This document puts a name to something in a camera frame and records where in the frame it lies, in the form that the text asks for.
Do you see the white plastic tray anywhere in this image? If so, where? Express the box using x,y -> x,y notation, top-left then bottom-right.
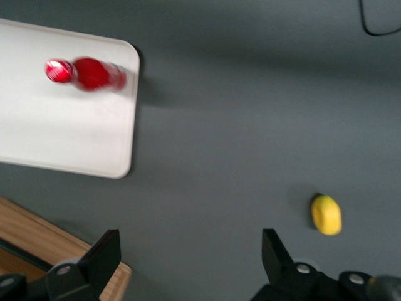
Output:
0,18 -> 141,180

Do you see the yellow lemon toy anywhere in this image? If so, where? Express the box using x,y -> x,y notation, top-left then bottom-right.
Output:
310,193 -> 343,236

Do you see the red coke bottle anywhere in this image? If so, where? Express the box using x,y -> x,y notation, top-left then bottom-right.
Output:
44,56 -> 128,93

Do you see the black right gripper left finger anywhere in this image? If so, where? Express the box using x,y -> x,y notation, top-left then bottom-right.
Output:
0,228 -> 122,301

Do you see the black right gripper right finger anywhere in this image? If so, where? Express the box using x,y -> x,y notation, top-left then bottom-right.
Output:
250,228 -> 371,301

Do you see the wooden box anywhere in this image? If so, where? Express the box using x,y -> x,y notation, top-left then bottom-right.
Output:
0,196 -> 132,301

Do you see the thin black cable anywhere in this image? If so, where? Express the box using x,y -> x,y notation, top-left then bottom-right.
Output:
358,0 -> 401,37

